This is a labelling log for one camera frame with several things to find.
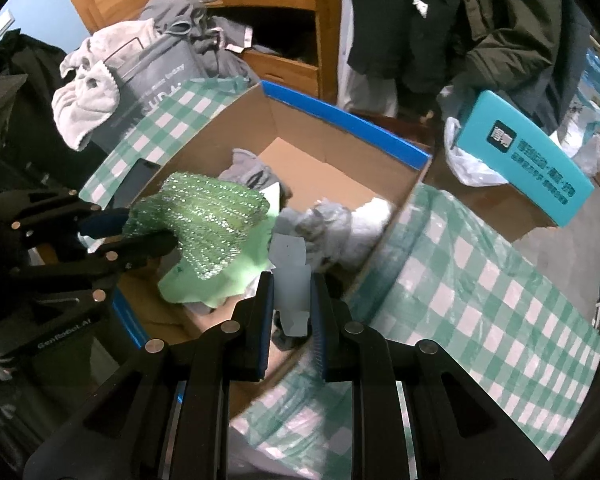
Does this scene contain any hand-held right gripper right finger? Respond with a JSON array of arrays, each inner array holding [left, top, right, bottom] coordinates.
[[309, 274, 566, 480]]

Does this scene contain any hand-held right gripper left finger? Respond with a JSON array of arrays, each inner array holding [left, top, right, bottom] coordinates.
[[22, 271, 276, 480]]

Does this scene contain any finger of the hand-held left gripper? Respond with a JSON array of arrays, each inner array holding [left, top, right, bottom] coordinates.
[[9, 230, 179, 305], [0, 192, 132, 249]]

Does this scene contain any green sparkly cloth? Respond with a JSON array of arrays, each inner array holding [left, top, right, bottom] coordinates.
[[122, 172, 272, 281]]

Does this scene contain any blue-grey garment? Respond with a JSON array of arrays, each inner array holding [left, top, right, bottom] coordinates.
[[275, 200, 353, 273]]

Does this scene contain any fluffy plush toy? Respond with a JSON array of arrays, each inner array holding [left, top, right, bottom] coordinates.
[[337, 197, 400, 273]]

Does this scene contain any grey cloth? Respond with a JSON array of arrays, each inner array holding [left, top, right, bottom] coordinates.
[[219, 148, 295, 211]]

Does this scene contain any cardboard box with blue outside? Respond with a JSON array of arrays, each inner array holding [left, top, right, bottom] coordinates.
[[110, 80, 433, 423]]

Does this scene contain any black smartphone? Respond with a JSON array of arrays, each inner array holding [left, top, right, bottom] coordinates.
[[111, 158, 162, 211]]

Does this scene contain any white towel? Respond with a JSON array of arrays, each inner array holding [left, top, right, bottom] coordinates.
[[51, 19, 161, 151]]

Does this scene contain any grey printed storage bag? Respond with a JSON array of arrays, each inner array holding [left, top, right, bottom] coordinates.
[[87, 35, 206, 153]]

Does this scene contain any green white checked blanket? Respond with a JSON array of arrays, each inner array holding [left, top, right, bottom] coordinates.
[[77, 77, 600, 480]]

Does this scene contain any black cloth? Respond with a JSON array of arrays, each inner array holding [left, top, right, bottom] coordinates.
[[0, 30, 96, 196]]

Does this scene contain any large brown cardboard box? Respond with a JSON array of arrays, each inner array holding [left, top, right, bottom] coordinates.
[[422, 150, 563, 243]]

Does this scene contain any white plastic bag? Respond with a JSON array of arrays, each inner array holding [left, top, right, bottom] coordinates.
[[437, 85, 508, 186]]

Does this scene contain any grey hooded garment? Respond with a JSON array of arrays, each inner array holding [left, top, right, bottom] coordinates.
[[140, 0, 255, 81]]

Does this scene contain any white hanging garment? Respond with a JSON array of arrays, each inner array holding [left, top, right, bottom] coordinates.
[[337, 0, 399, 117]]

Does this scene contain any teal printed box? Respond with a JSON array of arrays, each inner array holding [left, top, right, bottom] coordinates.
[[455, 90, 595, 228]]

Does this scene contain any clear plastic bag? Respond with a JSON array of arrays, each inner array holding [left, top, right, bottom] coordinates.
[[555, 50, 600, 177]]

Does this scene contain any dark hanging jacket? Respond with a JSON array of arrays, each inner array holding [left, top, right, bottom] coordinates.
[[347, 0, 593, 131]]

